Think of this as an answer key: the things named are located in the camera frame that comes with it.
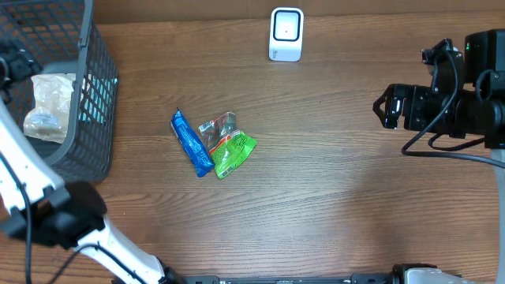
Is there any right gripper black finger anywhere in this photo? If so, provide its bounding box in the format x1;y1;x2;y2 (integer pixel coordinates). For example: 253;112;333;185
376;84;406;103
372;100;398;129

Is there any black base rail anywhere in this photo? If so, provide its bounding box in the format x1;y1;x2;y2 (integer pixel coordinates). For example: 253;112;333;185
112;263;465;284

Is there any dark grey plastic basket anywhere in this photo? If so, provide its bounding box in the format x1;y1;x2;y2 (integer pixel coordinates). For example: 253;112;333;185
1;0;119;182

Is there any blue snack bar wrapper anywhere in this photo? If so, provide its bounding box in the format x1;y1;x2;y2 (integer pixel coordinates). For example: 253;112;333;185
170;108;214;178

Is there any green snack packet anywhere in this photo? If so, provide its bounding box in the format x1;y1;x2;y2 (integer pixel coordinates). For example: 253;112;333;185
198;112;257;179

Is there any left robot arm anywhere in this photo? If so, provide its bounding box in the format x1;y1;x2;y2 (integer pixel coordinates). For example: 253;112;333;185
1;40;184;283

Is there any white barcode scanner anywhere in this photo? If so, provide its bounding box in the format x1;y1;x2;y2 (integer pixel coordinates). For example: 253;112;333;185
268;7;305;62

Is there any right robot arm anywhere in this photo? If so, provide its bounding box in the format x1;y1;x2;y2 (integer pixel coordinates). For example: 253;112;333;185
372;29;504;236

